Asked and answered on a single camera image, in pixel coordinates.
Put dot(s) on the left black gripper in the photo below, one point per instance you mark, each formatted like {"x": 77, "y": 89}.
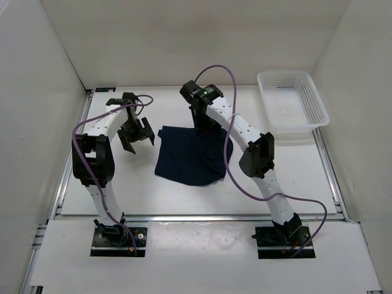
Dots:
{"x": 143, "y": 133}

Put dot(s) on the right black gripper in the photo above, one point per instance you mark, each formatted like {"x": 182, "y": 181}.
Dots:
{"x": 207, "y": 125}

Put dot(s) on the navy blue shorts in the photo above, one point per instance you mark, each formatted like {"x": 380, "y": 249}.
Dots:
{"x": 189, "y": 157}

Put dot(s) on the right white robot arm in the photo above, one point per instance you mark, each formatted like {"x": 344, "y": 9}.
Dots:
{"x": 211, "y": 111}

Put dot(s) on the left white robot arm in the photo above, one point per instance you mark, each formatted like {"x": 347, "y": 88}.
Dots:
{"x": 93, "y": 161}

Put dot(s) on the white plastic mesh basket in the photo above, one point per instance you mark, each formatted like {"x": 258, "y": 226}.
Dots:
{"x": 292, "y": 102}

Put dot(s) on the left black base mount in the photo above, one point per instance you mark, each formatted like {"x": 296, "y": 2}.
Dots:
{"x": 114, "y": 241}

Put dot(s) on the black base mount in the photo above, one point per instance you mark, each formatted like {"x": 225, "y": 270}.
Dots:
{"x": 271, "y": 245}
{"x": 114, "y": 241}

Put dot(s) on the aluminium left side rail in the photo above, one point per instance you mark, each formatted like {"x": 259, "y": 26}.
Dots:
{"x": 56, "y": 163}

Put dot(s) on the aluminium rail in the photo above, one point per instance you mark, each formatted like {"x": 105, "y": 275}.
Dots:
{"x": 331, "y": 176}
{"x": 56, "y": 163}
{"x": 199, "y": 218}

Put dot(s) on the aluminium front rail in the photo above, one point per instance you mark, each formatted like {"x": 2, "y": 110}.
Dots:
{"x": 199, "y": 218}

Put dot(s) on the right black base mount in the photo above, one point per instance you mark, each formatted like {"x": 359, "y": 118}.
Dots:
{"x": 271, "y": 245}

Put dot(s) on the aluminium right side rail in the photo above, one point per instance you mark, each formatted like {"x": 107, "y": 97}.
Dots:
{"x": 331, "y": 176}

